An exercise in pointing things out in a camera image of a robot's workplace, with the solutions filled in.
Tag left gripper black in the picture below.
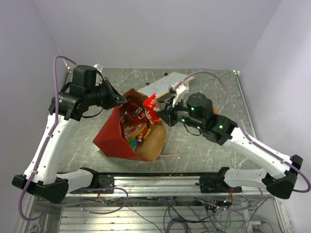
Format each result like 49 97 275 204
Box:
86 77 128 110

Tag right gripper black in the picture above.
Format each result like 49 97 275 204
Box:
156 95 204 130

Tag red skittles snack bag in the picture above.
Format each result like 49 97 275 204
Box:
143 93 163 125

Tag red paper bag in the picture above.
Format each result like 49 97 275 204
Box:
93 89 167 162

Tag red doritos chip bag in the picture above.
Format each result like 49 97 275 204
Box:
125 98 148 126

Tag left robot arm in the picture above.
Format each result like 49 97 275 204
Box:
12 65 127 204

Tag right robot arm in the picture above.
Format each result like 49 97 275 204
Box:
157 93 303 200

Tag yellow snack packet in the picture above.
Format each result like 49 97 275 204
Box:
136 128 151 145

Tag teal snack packet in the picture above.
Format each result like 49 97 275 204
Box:
129 138 138 150

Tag small whiteboard yellow frame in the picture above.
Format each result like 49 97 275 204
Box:
138 72 187 98

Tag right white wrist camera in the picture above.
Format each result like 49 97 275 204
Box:
169 83 186 107

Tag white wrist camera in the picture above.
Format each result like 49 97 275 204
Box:
169 83 186 107
93 63 104 73

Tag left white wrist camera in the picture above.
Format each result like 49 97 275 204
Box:
93 63 104 73

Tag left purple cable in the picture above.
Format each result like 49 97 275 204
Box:
18 55 78 221

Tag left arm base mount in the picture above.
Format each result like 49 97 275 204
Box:
80 167 114 194

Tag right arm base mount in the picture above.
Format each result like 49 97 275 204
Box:
195 167 242 193

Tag aluminium rail frame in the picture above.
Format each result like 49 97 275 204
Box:
14 171 292 233

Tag loose wires under table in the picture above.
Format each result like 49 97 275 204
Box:
80 186 268 233

